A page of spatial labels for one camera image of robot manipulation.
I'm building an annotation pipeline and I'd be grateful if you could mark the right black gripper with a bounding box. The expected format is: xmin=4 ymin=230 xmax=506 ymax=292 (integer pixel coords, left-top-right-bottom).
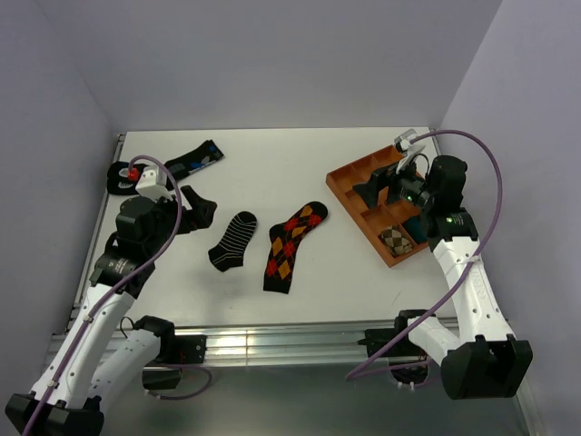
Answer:
xmin=352 ymin=151 xmax=436 ymax=210

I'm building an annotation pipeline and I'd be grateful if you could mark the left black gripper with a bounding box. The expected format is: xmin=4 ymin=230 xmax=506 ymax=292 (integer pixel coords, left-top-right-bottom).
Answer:
xmin=145 ymin=185 xmax=215 ymax=255

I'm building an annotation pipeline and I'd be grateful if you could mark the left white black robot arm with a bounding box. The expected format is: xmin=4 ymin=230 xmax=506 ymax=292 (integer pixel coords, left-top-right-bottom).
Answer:
xmin=5 ymin=186 xmax=217 ymax=435

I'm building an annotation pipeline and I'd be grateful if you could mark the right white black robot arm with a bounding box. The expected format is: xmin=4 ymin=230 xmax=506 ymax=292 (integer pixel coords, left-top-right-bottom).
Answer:
xmin=346 ymin=155 xmax=533 ymax=400

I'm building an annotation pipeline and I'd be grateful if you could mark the orange compartment tray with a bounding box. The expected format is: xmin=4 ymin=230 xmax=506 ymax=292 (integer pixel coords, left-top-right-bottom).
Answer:
xmin=325 ymin=143 xmax=455 ymax=269

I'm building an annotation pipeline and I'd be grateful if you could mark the black white striped sock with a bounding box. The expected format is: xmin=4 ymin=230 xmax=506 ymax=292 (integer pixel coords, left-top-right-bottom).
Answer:
xmin=208 ymin=211 xmax=258 ymax=273

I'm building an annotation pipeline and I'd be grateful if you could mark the teal rolled sock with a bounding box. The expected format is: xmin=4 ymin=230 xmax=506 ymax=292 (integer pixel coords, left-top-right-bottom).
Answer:
xmin=402 ymin=215 xmax=428 ymax=244

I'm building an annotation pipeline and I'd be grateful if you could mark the brown argyle rolled sock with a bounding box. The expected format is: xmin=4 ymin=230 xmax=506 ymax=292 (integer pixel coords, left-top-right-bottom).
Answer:
xmin=379 ymin=225 xmax=413 ymax=257

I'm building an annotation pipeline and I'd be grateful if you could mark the black blue sport sock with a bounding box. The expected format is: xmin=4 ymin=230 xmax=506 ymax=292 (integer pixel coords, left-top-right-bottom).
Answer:
xmin=106 ymin=140 xmax=224 ymax=196

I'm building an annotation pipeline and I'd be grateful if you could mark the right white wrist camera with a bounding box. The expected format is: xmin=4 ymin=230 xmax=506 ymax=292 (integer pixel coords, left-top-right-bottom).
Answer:
xmin=394 ymin=129 xmax=425 ymax=173

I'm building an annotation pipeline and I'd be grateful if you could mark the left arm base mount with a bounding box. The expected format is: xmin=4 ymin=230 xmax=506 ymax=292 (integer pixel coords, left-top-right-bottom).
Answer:
xmin=172 ymin=334 xmax=207 ymax=364

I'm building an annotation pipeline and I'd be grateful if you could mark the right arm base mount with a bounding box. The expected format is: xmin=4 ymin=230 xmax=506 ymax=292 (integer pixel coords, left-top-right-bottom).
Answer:
xmin=357 ymin=328 xmax=397 ymax=358

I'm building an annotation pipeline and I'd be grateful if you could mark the aluminium frame rail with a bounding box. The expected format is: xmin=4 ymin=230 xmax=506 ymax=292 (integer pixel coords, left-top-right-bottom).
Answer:
xmin=43 ymin=134 xmax=546 ymax=436

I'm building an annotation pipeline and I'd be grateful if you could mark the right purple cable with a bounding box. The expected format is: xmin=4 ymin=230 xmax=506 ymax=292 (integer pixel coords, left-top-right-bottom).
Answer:
xmin=345 ymin=129 xmax=503 ymax=391

